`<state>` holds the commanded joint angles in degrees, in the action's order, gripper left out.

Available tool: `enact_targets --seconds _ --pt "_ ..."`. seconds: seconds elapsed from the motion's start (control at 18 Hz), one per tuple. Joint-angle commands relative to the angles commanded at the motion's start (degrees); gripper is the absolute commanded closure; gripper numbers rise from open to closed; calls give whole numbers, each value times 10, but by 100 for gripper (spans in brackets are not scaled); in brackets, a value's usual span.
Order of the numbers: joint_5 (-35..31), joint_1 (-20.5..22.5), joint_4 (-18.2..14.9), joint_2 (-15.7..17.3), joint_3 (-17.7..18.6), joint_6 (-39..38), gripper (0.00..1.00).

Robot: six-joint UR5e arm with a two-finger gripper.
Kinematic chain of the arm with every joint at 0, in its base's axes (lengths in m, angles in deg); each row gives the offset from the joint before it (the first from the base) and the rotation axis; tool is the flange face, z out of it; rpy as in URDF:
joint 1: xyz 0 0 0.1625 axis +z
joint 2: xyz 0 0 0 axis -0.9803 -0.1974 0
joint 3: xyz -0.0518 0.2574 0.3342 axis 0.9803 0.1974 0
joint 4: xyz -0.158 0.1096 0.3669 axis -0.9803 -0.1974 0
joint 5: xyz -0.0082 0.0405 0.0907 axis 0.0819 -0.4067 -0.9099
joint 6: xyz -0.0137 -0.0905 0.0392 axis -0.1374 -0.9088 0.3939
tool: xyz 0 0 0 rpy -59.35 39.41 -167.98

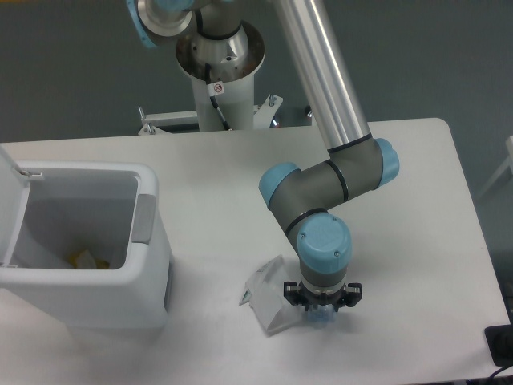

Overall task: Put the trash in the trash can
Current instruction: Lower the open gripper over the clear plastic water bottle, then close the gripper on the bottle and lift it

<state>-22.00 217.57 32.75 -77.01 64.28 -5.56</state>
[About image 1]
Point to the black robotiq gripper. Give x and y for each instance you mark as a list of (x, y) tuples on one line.
[(310, 296)]

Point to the clear plastic water bottle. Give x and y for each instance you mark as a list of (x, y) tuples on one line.
[(320, 316)]

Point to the white paper bag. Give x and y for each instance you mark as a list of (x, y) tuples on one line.
[(264, 292)]

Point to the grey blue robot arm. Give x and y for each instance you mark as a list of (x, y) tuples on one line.
[(300, 200)]

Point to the yellow trash inside can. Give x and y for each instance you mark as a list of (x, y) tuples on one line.
[(85, 261)]

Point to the white open trash can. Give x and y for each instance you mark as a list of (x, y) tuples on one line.
[(52, 209)]

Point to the black device at table edge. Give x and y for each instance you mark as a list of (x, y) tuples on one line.
[(499, 341)]

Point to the white furniture leg at right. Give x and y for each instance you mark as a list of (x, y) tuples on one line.
[(500, 176)]

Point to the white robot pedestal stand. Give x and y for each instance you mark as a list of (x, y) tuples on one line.
[(222, 73)]

